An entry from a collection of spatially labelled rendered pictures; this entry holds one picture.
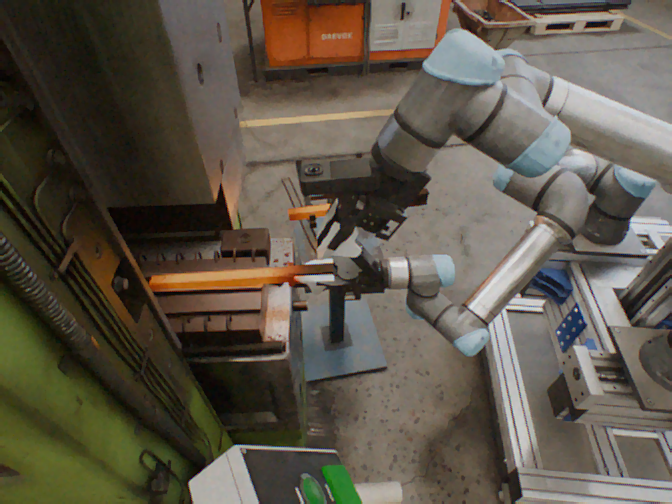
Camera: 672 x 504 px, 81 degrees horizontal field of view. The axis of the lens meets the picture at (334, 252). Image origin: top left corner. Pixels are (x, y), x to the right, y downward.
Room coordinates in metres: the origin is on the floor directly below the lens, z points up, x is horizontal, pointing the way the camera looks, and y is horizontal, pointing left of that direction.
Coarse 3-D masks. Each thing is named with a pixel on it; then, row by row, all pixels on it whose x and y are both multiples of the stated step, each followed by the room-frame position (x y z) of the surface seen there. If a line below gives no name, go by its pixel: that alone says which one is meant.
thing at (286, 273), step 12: (288, 264) 0.60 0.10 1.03; (300, 264) 0.60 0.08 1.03; (312, 264) 0.59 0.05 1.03; (324, 264) 0.59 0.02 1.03; (156, 276) 0.58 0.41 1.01; (168, 276) 0.58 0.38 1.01; (180, 276) 0.58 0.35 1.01; (192, 276) 0.57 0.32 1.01; (204, 276) 0.57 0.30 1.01; (216, 276) 0.57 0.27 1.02; (228, 276) 0.57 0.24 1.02; (240, 276) 0.57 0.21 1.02; (252, 276) 0.57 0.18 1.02; (264, 276) 0.57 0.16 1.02; (276, 276) 0.57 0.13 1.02; (288, 276) 0.56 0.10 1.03; (156, 288) 0.55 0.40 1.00
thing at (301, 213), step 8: (424, 192) 0.94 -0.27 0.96; (416, 200) 0.94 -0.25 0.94; (424, 200) 0.94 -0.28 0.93; (296, 208) 0.88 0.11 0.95; (304, 208) 0.88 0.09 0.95; (312, 208) 0.88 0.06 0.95; (320, 208) 0.88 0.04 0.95; (296, 216) 0.86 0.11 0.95; (304, 216) 0.86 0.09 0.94; (320, 216) 0.87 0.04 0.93
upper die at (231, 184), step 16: (240, 128) 0.65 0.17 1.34; (240, 144) 0.63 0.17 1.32; (240, 160) 0.60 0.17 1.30; (224, 176) 0.48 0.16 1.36; (240, 176) 0.57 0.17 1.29; (224, 192) 0.46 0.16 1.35; (240, 192) 0.55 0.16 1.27; (112, 208) 0.45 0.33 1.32; (128, 208) 0.45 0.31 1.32; (144, 208) 0.45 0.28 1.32; (160, 208) 0.45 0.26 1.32; (176, 208) 0.45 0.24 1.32; (192, 208) 0.45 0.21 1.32; (208, 208) 0.45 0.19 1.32; (224, 208) 0.45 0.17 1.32; (128, 224) 0.45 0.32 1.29; (144, 224) 0.45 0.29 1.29; (160, 224) 0.45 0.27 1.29; (176, 224) 0.45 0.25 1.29; (192, 224) 0.45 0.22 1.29; (208, 224) 0.45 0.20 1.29; (224, 224) 0.45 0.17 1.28
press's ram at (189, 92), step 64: (0, 0) 0.40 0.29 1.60; (64, 0) 0.40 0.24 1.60; (128, 0) 0.40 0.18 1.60; (192, 0) 0.52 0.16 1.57; (64, 64) 0.40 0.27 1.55; (128, 64) 0.40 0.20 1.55; (192, 64) 0.46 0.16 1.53; (64, 128) 0.40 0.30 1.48; (128, 128) 0.40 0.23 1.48; (192, 128) 0.41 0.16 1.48; (128, 192) 0.40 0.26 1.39; (192, 192) 0.40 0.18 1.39
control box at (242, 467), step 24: (240, 456) 0.14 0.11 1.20; (264, 456) 0.15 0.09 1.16; (288, 456) 0.17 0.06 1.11; (312, 456) 0.19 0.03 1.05; (336, 456) 0.21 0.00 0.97; (192, 480) 0.12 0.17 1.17; (216, 480) 0.12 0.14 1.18; (240, 480) 0.12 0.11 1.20; (264, 480) 0.12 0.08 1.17; (288, 480) 0.13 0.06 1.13
